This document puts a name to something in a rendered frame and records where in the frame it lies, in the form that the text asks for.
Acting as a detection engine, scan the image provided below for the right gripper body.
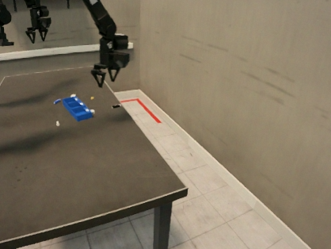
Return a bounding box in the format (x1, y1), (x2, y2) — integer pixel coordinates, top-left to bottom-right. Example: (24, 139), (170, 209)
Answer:
(90, 51), (119, 73)

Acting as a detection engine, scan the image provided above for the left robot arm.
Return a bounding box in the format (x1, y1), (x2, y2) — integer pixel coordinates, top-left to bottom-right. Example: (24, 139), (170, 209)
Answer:
(0, 0), (51, 42)

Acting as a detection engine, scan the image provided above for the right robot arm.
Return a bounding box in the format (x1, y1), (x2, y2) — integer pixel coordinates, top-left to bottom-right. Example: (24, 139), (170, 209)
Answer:
(82, 0), (129, 68)

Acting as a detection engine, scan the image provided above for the blue bin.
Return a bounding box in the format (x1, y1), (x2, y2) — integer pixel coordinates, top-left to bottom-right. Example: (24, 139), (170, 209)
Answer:
(63, 96), (93, 121)

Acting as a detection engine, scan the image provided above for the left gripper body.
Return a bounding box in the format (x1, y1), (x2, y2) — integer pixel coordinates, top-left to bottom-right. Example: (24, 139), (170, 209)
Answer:
(26, 17), (46, 32)

